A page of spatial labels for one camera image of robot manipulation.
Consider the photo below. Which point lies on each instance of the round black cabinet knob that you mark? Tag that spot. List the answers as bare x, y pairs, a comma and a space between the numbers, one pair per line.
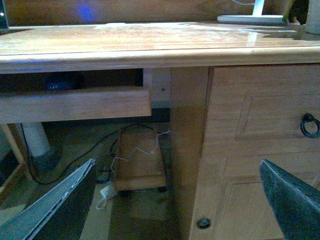
203, 223

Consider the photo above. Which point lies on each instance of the small wooden rolling stand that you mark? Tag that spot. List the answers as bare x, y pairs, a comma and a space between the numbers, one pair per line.
139, 163

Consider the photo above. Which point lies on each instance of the black ring drawer pull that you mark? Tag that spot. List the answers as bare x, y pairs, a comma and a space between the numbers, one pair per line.
310, 126

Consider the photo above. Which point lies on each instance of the wooden desk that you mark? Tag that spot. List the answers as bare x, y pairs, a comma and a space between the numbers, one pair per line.
238, 94

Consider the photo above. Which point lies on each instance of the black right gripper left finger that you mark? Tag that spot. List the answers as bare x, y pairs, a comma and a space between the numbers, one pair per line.
60, 214

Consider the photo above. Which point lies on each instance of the white cylindrical post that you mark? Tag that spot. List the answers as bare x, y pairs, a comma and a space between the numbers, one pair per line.
43, 156

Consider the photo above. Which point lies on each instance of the grey open laptop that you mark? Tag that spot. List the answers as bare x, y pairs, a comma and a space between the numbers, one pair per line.
4, 26

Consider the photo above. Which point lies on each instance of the wooden pull-out keyboard tray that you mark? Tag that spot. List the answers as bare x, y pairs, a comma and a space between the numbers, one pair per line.
80, 104

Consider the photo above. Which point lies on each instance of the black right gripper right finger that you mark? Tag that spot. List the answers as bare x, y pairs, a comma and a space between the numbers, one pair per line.
295, 203

